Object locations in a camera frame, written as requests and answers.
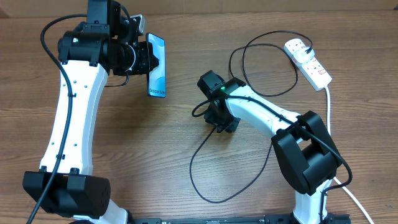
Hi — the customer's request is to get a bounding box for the blue Samsung smartphone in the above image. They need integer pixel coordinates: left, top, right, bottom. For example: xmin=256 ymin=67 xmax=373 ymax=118
xmin=146 ymin=33 xmax=166 ymax=98

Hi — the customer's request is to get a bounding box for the black USB charging cable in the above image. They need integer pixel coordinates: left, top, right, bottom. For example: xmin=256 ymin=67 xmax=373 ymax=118
xmin=189 ymin=30 xmax=314 ymax=205

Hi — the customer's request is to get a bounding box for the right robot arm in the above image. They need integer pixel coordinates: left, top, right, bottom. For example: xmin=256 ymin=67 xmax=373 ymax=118
xmin=197 ymin=70 xmax=346 ymax=223

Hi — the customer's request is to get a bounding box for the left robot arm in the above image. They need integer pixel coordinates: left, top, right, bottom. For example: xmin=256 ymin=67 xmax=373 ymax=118
xmin=22 ymin=0 xmax=166 ymax=223

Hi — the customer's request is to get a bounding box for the white USB charger plug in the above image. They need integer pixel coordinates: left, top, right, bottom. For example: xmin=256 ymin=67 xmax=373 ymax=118
xmin=293 ymin=47 xmax=315 ymax=66

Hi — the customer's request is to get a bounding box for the white power strip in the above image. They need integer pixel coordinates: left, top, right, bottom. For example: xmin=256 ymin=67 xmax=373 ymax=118
xmin=284 ymin=39 xmax=332 ymax=91

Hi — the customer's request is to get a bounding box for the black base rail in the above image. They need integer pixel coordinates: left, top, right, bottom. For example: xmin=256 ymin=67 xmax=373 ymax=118
xmin=130 ymin=214 xmax=352 ymax=224

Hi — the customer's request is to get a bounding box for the white power strip cord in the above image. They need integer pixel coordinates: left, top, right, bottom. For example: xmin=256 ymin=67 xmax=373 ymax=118
xmin=324 ymin=86 xmax=376 ymax=224

